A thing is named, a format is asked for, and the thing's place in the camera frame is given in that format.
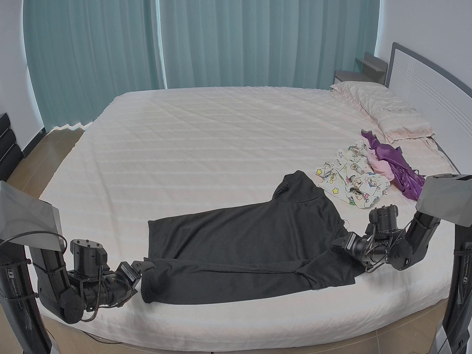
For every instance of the blue-green curtain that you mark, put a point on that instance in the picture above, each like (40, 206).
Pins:
(265, 31)
(92, 50)

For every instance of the cream pillow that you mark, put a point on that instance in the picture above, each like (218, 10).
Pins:
(387, 113)

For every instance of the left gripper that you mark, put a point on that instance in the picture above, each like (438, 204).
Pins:
(118, 288)

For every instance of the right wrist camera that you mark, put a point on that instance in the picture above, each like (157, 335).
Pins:
(368, 230)

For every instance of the black chest of drawers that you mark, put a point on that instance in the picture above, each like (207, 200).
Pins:
(9, 146)

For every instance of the white printed pyjama garment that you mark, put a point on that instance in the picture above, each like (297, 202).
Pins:
(354, 183)

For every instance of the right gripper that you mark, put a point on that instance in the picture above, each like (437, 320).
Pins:
(359, 251)

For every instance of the purple garment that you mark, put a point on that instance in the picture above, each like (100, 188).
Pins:
(403, 172)

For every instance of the grey bedside table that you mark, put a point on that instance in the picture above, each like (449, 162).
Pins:
(365, 71)

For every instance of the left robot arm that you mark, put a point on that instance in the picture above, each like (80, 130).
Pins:
(48, 278)

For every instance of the black T-shirt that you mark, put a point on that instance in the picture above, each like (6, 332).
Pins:
(239, 249)

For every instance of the pink garment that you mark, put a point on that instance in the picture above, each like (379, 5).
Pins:
(381, 168)

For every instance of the bed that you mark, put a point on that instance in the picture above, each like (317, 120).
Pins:
(221, 142)

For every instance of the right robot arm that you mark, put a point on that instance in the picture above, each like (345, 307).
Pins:
(420, 231)

